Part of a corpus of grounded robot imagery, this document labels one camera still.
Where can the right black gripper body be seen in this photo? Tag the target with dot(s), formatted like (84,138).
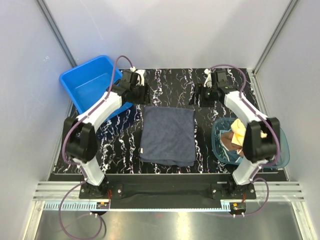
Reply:
(207,96)

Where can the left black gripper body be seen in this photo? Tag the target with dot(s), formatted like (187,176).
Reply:
(140,94)

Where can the dark grey-blue towel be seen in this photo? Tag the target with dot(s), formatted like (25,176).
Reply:
(168,136)

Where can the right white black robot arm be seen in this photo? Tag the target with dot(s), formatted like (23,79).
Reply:
(261,141)

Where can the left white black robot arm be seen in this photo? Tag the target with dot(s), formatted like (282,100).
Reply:
(80,144)

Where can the translucent teal plastic basket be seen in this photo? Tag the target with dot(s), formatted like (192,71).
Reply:
(223,125)

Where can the brown towel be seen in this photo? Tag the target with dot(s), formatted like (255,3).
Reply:
(231,143)

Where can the yellow towel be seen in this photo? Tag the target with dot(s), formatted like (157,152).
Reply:
(239,132)

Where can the blue plastic bin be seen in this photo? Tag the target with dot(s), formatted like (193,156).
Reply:
(87,84)

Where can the right small connector board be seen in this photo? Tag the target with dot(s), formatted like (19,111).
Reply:
(238,206)

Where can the small connector board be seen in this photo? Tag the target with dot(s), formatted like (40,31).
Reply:
(102,205)
(238,206)

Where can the left small connector board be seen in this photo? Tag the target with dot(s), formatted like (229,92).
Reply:
(102,205)

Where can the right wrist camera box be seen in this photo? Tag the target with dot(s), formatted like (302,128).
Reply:
(208,80)

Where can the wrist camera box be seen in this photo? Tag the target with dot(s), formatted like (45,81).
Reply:
(141,76)
(208,80)

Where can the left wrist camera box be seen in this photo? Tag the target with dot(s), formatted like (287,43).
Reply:
(141,76)

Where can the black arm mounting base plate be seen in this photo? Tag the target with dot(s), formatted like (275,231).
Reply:
(218,186)

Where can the left aluminium frame post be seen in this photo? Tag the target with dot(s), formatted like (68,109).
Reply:
(43,7)

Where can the aluminium frame post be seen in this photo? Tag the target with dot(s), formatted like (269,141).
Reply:
(276,33)
(43,7)

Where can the right aluminium frame post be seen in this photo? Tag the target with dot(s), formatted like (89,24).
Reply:
(276,33)

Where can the aluminium front rail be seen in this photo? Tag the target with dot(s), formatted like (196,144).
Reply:
(65,196)

